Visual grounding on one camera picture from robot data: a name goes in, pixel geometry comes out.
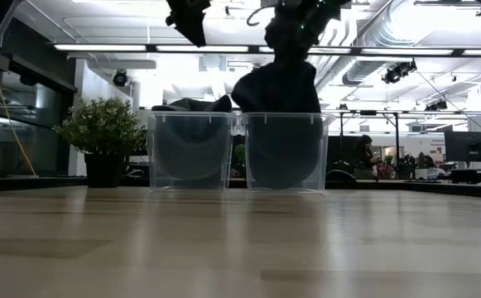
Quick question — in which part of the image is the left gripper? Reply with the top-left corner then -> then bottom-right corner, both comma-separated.
165,0 -> 212,47

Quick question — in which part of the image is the dark display screen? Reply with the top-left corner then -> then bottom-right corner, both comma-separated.
326,135 -> 359,166

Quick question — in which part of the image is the black metal frame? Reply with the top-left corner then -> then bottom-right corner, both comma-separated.
338,109 -> 402,166

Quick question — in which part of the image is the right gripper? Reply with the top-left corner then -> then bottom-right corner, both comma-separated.
263,0 -> 340,67

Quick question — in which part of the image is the black plant pot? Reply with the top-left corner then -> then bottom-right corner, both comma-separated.
83,151 -> 126,190

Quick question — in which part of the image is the small green plant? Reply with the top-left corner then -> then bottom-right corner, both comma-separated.
232,143 -> 246,177

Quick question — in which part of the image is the green leafy plant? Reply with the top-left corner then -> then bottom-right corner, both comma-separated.
52,96 -> 148,157

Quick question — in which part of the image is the linear ceiling light fixture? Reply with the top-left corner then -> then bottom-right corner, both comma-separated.
52,42 -> 481,58

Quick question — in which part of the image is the dark navy cap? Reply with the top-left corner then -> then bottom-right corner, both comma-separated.
230,60 -> 322,115

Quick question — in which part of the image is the clear plastic bin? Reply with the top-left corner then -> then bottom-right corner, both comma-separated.
146,110 -> 240,193
238,110 -> 335,194

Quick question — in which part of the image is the yellow cable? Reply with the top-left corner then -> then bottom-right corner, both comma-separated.
0,55 -> 38,177

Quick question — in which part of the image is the person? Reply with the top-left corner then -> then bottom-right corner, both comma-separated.
421,155 -> 447,180
352,134 -> 382,180

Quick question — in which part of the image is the black chair back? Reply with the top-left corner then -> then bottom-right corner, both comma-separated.
325,168 -> 358,184

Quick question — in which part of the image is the black round ceiling fixture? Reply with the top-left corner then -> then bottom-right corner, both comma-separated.
111,69 -> 129,88

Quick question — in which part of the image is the black computer monitor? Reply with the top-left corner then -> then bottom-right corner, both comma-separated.
444,131 -> 481,163

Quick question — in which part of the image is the pink object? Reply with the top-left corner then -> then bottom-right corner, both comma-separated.
378,161 -> 397,180

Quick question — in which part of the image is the blue cap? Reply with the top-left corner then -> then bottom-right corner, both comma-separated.
246,118 -> 323,190

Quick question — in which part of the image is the black ceiling spotlight cluster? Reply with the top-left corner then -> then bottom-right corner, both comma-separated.
424,99 -> 449,112
381,59 -> 418,85

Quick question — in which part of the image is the black desk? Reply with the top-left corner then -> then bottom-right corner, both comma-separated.
449,167 -> 481,186

